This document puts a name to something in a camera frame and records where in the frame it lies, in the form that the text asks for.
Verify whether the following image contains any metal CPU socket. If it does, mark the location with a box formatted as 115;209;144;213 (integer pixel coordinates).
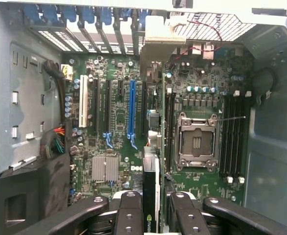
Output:
175;111;220;172

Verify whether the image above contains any beige plastic case bracket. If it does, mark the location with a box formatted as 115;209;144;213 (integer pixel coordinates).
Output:
145;16;187;45

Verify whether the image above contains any long black expansion slot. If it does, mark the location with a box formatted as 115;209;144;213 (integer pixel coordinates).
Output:
106;79;113;135
141;80;147;137
92;79;100;131

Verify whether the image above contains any silver finned heat sink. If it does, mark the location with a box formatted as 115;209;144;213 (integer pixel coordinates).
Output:
92;156;122;182

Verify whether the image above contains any black plastic shroud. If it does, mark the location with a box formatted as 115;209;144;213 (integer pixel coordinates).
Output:
0;154;70;235

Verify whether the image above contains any thick black power cable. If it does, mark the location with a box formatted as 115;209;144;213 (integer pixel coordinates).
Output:
43;60;66;123

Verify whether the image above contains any white expansion slot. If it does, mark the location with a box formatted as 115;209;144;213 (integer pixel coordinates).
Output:
79;74;88;127

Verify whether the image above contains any thin red wire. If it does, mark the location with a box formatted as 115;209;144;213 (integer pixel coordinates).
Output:
174;21;223;62

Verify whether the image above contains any blue expansion slot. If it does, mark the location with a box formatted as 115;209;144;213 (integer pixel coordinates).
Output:
127;79;137;138

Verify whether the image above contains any black open PC case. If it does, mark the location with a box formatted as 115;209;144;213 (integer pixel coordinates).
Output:
0;0;287;235

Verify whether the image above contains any green motherboard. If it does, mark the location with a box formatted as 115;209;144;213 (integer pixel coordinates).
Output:
62;46;254;209

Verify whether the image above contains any coloured power wire bundle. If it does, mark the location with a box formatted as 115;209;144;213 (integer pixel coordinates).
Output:
40;123;66;160

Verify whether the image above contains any black RAM slot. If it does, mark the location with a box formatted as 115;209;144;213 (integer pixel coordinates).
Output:
170;93;177;170
223;92;230;181
166;93;172;170
240;91;247;184
235;92;242;183
229;92;236;182

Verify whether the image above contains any thin metal locking lever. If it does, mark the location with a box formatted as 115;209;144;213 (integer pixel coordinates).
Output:
208;115;246;123

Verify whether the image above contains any white power connector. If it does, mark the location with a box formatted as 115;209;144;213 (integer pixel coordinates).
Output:
61;64;73;82

